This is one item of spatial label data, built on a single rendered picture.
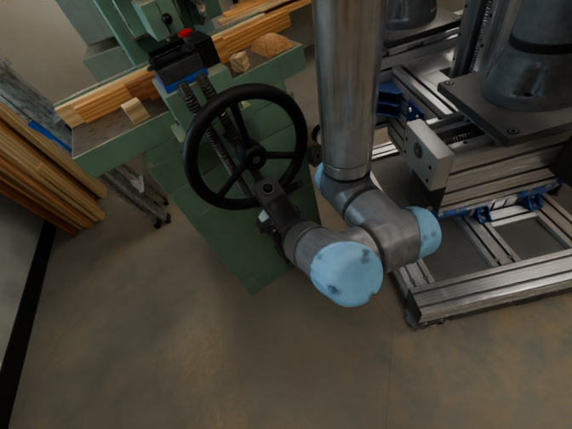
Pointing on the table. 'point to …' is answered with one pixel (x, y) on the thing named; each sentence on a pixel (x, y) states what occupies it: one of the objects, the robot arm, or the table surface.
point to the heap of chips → (271, 44)
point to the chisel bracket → (153, 20)
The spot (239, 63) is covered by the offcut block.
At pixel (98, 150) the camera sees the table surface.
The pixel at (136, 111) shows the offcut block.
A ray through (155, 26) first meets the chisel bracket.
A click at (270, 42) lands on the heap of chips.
